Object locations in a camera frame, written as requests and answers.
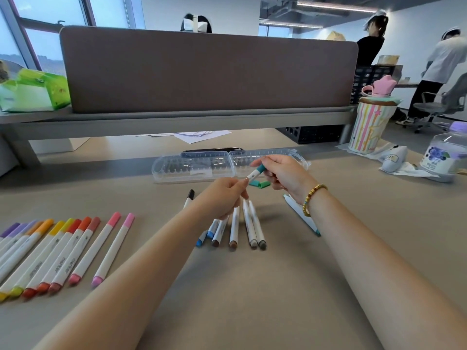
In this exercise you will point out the person's left hand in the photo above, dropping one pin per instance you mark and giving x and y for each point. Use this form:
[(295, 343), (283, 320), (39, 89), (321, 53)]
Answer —
[(220, 198)]

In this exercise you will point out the person's right hand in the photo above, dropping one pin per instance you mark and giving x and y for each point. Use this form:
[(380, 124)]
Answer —
[(292, 176)]

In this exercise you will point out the teal marker cap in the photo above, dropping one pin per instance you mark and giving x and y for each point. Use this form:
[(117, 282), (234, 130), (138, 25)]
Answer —
[(261, 168)]

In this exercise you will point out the group of cool-coloured marker caps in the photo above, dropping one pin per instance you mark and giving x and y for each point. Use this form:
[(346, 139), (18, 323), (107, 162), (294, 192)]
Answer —
[(261, 184)]

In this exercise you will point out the teal-ended white marker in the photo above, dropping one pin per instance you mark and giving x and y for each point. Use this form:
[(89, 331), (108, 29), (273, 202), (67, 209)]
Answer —
[(251, 175)]

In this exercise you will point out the group of cool-coloured white markers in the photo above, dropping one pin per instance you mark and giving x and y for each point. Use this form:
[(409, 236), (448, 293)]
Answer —
[(249, 225)]

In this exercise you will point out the clear plastic marker case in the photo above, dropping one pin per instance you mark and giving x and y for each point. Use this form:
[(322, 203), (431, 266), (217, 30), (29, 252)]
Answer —
[(189, 167)]

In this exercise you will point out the group of warm-coloured white markers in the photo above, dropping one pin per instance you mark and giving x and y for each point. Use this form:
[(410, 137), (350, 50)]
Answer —
[(95, 247)]

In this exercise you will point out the person's right forearm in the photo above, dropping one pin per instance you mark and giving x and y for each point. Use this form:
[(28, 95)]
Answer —
[(383, 284)]

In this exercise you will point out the person's left forearm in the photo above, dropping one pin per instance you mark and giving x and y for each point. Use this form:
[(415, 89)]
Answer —
[(116, 291)]

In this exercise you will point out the black smartphone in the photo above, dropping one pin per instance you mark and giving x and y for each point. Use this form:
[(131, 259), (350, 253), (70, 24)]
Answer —
[(211, 150)]

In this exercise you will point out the papers with orange sheet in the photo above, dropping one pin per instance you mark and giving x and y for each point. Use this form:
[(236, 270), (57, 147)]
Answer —
[(197, 136)]

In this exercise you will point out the grey desk riser shelf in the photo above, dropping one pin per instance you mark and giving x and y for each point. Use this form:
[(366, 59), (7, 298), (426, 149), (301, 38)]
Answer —
[(182, 122)]

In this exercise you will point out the striped tumbler pink lid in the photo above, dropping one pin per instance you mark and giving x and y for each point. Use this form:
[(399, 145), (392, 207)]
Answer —
[(368, 127)]

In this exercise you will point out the white plush toy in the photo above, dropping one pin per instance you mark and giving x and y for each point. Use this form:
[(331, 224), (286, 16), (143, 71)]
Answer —
[(394, 159)]

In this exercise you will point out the black plastic file rack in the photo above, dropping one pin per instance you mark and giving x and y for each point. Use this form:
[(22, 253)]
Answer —
[(359, 80)]

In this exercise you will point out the white tissue paper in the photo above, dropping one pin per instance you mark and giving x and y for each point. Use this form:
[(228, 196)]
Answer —
[(410, 172)]

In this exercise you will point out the brown fabric desk divider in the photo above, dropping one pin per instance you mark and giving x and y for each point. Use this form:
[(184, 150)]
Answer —
[(208, 71)]

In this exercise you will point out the linear ceiling light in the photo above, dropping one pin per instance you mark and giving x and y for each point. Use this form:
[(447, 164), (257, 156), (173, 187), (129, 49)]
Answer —
[(292, 25), (335, 6)]

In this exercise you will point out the clear bottle purple cap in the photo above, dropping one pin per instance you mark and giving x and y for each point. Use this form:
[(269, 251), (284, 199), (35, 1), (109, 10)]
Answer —
[(443, 156)]

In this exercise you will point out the green tissue pack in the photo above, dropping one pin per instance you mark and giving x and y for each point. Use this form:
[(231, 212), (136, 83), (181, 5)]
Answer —
[(33, 92)]

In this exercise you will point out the dark window frame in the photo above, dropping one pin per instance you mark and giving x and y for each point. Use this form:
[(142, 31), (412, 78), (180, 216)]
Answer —
[(40, 23)]

